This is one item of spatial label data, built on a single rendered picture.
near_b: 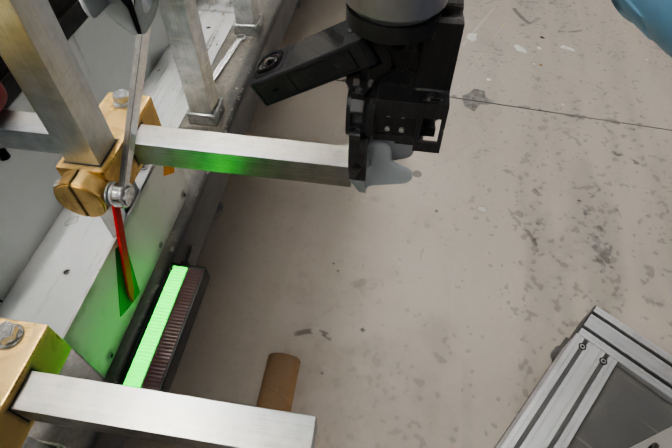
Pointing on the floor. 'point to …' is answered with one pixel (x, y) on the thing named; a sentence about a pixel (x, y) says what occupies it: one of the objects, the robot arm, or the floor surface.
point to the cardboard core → (279, 382)
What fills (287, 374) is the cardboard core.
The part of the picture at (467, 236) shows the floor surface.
